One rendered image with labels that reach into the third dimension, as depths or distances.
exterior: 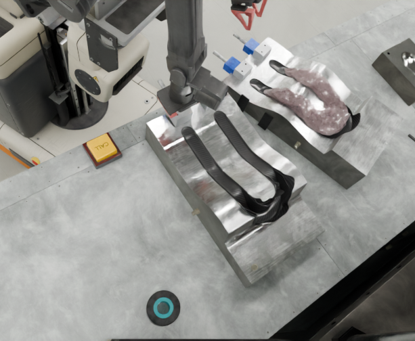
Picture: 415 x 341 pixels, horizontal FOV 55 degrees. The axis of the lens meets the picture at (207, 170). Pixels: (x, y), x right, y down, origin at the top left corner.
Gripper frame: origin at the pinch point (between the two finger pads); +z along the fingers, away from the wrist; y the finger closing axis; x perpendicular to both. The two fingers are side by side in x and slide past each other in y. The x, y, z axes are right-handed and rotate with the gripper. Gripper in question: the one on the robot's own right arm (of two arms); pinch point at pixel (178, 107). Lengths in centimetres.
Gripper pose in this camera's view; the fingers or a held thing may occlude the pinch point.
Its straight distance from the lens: 105.9
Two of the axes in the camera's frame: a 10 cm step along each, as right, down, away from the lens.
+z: -1.3, 2.2, 9.7
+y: 8.4, -4.9, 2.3
